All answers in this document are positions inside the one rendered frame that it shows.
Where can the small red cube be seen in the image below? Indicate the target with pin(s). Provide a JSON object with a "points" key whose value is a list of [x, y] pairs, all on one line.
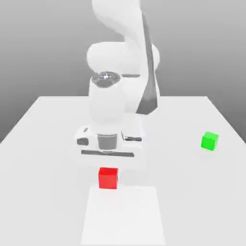
{"points": [[108, 178]]}

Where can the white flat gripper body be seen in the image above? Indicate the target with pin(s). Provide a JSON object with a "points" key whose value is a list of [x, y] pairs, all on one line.
{"points": [[107, 156]]}

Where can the small green cube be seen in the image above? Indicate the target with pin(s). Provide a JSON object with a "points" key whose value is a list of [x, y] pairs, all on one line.
{"points": [[209, 141]]}

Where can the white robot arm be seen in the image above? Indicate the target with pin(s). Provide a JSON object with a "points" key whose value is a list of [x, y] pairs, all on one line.
{"points": [[107, 103]]}

